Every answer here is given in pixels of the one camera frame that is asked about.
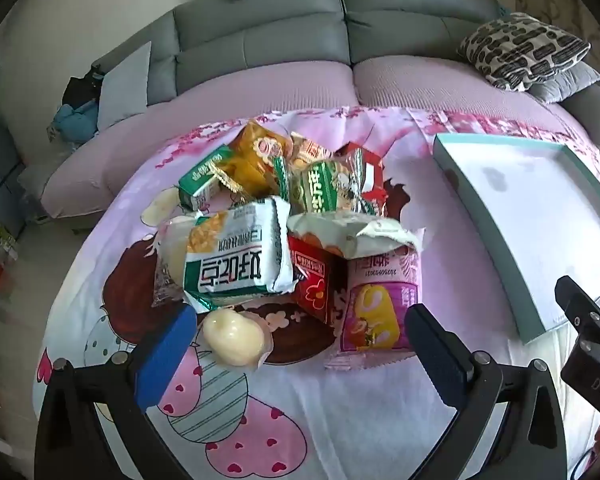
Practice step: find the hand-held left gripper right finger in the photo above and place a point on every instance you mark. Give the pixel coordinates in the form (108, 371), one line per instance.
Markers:
(440, 355)

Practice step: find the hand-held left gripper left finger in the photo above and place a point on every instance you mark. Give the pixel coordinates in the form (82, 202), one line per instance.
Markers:
(165, 355)

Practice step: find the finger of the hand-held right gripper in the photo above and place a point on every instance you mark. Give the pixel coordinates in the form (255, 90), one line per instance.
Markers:
(580, 305)

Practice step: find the clear yellow bun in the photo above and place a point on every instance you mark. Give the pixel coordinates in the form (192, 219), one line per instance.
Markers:
(232, 335)

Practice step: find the pink cake packet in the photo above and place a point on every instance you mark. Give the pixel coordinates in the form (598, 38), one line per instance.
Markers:
(375, 310)

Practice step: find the teal shallow box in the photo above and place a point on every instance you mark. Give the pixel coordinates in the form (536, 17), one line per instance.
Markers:
(530, 200)

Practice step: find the large white green packet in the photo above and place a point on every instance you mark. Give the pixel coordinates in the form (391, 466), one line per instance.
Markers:
(235, 260)

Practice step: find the red flower print packet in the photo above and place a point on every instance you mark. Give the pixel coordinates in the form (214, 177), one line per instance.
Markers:
(312, 285)

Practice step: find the small green snack packet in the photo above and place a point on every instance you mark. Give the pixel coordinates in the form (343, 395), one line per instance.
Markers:
(205, 180)

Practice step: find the green biscuit packet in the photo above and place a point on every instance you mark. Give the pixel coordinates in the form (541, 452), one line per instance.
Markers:
(320, 187)

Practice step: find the printed cartoon blanket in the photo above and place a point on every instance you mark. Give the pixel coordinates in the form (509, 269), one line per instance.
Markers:
(290, 410)

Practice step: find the yellow bread packet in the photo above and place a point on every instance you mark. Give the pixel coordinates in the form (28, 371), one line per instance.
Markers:
(252, 157)

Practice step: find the dark grey pillow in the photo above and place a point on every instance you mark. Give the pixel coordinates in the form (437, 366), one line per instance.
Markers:
(570, 87)

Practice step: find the beige cake packet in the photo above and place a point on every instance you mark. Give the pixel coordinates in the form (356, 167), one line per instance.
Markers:
(307, 152)

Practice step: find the blue cloth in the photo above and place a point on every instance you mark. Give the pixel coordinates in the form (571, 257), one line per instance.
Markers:
(75, 122)

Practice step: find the black patterned pillow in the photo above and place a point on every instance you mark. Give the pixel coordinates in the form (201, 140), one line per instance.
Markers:
(525, 50)

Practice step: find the light grey pillow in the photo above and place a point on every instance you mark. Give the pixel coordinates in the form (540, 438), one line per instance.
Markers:
(125, 85)

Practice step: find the dark bag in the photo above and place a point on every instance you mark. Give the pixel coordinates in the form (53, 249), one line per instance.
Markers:
(80, 90)

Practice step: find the pink sofa cover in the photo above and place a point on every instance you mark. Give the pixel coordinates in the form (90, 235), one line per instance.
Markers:
(280, 90)

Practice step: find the grey sofa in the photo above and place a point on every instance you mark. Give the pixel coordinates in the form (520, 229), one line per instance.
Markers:
(260, 35)

